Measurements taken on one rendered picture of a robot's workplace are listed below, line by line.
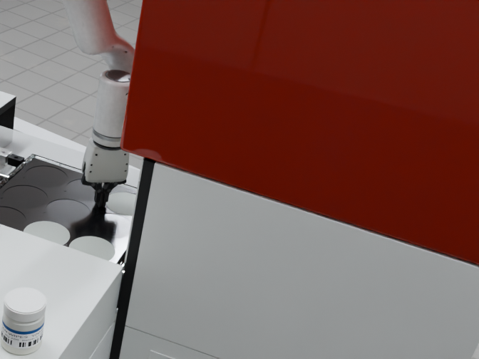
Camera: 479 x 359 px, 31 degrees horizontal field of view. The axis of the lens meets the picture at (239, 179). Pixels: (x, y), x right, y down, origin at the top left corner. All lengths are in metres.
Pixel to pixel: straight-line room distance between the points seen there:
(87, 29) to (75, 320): 0.61
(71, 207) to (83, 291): 0.39
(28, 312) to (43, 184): 0.68
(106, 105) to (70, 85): 2.82
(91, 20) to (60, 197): 0.46
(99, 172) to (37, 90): 2.64
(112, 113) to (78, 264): 0.35
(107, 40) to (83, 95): 2.75
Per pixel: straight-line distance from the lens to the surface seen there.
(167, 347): 1.83
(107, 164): 1.96
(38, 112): 4.37
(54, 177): 2.13
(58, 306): 1.64
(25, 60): 4.92
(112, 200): 2.07
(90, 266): 1.74
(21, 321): 1.48
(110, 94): 1.86
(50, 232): 1.94
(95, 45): 1.84
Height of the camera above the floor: 2.02
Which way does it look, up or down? 30 degrees down
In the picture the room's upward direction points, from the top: 14 degrees clockwise
